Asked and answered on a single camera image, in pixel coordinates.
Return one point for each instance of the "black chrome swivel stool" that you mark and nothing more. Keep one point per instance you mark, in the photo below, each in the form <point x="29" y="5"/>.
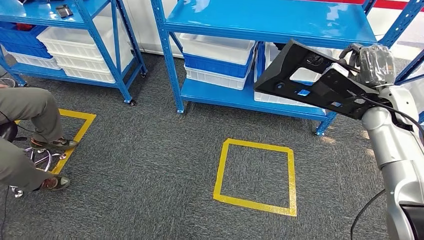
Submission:
<point x="8" y="130"/>

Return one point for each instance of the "blue steel shelf rack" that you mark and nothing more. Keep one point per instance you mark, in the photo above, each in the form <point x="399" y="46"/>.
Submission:
<point x="33" y="15"/>
<point x="265" y="20"/>

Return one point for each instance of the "red item in crate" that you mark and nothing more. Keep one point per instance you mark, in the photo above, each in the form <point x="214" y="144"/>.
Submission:
<point x="24" y="27"/>

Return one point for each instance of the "black plastic panel part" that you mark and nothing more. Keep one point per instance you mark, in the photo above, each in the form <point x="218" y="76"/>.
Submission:
<point x="281" y="66"/>

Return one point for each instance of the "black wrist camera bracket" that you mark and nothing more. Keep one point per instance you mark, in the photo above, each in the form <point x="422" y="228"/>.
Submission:
<point x="334" y="86"/>

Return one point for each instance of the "person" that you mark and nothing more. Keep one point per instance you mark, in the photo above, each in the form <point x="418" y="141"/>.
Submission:
<point x="26" y="106"/>

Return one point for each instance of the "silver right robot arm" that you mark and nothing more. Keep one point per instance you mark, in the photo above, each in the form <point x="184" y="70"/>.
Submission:
<point x="394" y="139"/>

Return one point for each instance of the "black smartphone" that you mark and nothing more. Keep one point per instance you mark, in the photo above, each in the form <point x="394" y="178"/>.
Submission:
<point x="64" y="11"/>

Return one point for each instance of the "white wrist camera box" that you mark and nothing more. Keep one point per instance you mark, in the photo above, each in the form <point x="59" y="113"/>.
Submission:
<point x="336" y="69"/>

